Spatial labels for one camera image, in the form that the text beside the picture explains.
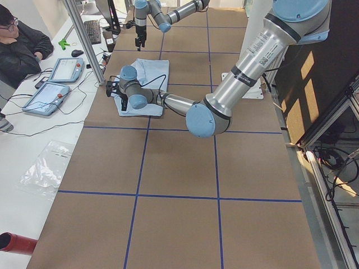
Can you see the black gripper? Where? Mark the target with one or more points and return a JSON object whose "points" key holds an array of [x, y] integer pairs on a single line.
{"points": [[140, 31], [123, 100]]}

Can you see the light blue button-up shirt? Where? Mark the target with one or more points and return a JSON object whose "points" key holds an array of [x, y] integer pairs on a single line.
{"points": [[151, 74]]}

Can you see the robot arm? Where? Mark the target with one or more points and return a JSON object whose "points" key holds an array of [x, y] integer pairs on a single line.
{"points": [[287, 23], [143, 9]]}

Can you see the black keyboard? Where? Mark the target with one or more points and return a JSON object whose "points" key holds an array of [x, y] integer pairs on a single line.
{"points": [[93, 31]]}

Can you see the black monitor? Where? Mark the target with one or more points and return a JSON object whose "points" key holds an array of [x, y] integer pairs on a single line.
{"points": [[108, 10]]}

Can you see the black computer mouse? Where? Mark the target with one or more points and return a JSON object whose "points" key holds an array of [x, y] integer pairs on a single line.
{"points": [[76, 53]]}

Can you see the upper teach pendant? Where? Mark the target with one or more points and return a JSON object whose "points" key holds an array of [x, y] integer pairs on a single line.
{"points": [[66, 70]]}

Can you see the teach pendant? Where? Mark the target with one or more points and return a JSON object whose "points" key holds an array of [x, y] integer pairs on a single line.
{"points": [[66, 70], [47, 99]]}

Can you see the lower teach pendant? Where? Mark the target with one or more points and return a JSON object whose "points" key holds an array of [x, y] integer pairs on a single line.
{"points": [[47, 99]]}

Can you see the green plastic tool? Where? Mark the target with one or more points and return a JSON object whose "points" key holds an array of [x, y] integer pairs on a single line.
{"points": [[64, 44]]}

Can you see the clear plastic bag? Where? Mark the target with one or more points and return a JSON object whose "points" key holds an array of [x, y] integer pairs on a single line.
{"points": [[44, 176]]}

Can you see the seated person in black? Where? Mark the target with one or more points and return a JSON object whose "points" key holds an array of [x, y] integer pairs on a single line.
{"points": [[22, 49]]}

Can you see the black control cabinet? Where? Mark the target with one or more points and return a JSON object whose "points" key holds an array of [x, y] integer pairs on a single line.
{"points": [[313, 77]]}

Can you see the red cylinder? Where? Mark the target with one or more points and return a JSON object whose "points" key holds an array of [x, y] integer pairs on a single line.
{"points": [[17, 244]]}

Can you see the grey aluminium frame post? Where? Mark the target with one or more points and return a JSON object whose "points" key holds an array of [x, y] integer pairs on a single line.
{"points": [[84, 39]]}

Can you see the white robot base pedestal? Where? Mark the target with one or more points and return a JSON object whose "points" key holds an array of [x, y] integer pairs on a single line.
{"points": [[254, 92]]}

